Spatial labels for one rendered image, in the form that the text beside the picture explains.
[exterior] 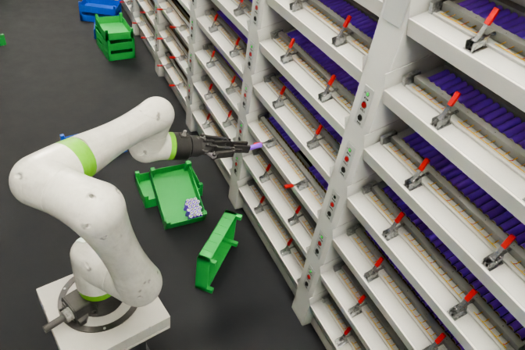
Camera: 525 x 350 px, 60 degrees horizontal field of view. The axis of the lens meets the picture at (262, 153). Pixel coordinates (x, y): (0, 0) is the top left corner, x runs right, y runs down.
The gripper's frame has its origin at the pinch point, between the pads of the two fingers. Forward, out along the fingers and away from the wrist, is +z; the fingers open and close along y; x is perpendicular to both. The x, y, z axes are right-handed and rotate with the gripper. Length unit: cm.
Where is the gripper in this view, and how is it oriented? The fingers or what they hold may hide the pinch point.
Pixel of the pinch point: (239, 147)
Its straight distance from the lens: 164.7
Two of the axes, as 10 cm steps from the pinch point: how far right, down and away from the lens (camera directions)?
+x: -3.3, 8.0, 5.0
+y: -4.3, -6.0, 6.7
